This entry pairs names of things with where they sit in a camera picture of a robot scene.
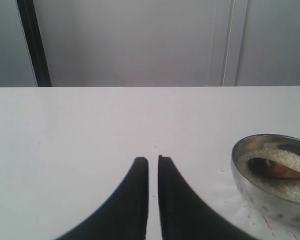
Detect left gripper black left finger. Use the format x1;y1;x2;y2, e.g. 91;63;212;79
58;157;149;240

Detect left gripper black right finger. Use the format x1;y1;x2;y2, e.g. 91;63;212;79
158;155;255;240

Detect brown wooden spoon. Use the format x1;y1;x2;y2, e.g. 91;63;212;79
247;157;300;181

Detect steel bowl of rice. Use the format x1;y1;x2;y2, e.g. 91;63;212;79
231;134;300;226

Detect white cabinet doors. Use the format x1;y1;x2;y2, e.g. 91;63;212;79
0;0;300;87

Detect dark vertical post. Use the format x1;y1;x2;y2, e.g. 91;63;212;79
16;0;52;87

